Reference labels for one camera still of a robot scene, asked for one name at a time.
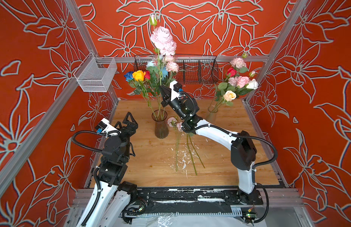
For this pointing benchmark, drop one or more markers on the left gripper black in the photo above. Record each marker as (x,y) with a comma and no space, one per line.
(131,131)

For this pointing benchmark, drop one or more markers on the pink peony stem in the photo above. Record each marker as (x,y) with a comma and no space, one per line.
(238,65)
(191,149)
(170,64)
(161,38)

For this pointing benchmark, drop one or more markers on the aluminium frame post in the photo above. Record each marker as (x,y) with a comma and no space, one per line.
(269,60)
(76,16)

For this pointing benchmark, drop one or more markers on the red rose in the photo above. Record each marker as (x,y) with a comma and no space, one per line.
(150,89)

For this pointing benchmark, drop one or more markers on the clear acrylic wall box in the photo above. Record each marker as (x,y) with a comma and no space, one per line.
(95,74)

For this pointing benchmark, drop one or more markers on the pink rose stem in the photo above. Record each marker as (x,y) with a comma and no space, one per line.
(240,84)

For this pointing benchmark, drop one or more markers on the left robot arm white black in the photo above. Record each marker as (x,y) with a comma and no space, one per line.
(111,194)

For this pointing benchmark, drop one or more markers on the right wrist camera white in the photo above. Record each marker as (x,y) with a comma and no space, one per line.
(176,88)

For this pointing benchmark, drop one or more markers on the peach rose stem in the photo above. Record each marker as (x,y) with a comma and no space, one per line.
(225,99)

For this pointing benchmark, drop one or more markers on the blue rose stem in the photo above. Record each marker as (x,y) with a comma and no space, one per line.
(130,76)

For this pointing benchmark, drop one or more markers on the yellow rose stem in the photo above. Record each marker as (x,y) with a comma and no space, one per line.
(144,85)

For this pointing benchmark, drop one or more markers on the aluminium back crossbar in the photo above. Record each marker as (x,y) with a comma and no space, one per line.
(220,59)

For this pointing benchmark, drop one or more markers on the clear ribbed glass vase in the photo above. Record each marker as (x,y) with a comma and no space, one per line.
(212,115)

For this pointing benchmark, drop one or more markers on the aluminium frame post right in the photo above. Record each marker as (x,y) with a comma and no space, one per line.
(269,60)

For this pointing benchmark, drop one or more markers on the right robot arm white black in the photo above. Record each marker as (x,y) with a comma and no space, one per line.
(240,144)

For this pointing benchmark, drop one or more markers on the red rose stem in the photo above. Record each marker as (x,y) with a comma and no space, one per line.
(231,72)

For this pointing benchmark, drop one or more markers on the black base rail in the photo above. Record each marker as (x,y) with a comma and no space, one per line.
(224,201)

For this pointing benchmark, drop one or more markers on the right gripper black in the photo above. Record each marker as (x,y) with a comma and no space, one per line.
(166,99)

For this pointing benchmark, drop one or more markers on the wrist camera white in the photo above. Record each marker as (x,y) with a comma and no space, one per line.
(176,88)
(105,128)

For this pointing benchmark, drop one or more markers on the pale blue peony stem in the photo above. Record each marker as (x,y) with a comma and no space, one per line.
(152,71)

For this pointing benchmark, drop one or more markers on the white rose stem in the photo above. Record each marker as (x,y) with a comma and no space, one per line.
(253,84)

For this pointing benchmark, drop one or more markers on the brown glass vase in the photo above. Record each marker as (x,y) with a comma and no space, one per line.
(161,127)

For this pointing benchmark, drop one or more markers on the aluminium frame post left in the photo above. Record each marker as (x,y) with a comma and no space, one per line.
(76,16)

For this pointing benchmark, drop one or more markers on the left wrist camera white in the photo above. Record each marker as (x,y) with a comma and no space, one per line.
(105,128)

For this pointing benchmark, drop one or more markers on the black wire basket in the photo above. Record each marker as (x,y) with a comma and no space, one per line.
(193,69)

